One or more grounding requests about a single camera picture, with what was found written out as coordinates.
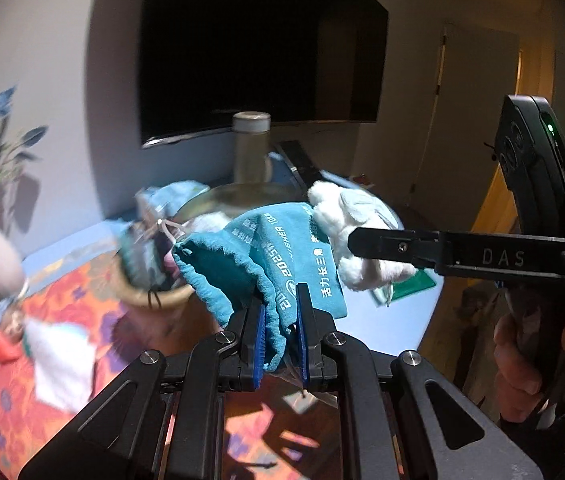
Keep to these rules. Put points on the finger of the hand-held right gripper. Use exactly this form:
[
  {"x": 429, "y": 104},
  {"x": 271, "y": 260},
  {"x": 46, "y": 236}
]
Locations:
[{"x": 412, "y": 247}]

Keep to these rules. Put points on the small orange soft toy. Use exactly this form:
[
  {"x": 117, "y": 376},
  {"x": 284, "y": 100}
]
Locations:
[{"x": 6, "y": 345}]

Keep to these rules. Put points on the white tissue pack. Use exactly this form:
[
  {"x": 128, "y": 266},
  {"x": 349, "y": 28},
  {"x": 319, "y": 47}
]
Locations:
[{"x": 177, "y": 192}]

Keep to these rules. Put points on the glass jar with lid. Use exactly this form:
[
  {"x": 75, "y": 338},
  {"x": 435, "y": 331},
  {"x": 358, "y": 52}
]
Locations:
[{"x": 251, "y": 150}]

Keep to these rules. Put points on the wooden door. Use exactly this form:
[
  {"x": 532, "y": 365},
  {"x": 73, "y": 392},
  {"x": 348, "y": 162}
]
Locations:
[{"x": 477, "y": 110}]

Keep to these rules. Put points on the black flat device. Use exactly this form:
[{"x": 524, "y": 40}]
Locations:
[{"x": 300, "y": 160}]

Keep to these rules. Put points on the person's right hand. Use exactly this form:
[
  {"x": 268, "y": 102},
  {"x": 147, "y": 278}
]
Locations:
[{"x": 517, "y": 360}]

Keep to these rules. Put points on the white knitted cloth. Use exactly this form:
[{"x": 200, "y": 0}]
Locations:
[{"x": 60, "y": 360}]

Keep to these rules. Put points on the white fluffy plush toy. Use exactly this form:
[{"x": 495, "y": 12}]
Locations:
[{"x": 342, "y": 215}]

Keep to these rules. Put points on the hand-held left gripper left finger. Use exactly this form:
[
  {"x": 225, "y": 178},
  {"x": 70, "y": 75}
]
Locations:
[{"x": 261, "y": 345}]

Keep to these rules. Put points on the ribbed beige vase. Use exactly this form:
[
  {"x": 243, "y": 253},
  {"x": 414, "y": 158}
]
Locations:
[{"x": 0, "y": 265}]

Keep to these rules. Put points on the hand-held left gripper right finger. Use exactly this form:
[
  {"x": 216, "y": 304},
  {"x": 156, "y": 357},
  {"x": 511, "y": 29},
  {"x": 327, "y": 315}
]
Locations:
[{"x": 304, "y": 340}]

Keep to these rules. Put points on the green card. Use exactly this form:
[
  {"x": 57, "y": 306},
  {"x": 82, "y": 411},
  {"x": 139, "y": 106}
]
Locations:
[{"x": 407, "y": 287}]

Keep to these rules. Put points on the blue white plaid cloth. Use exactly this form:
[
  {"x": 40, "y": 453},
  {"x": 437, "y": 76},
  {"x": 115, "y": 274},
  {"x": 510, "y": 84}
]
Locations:
[{"x": 137, "y": 255}]

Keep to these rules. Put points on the black wall television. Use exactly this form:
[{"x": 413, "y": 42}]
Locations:
[{"x": 262, "y": 45}]

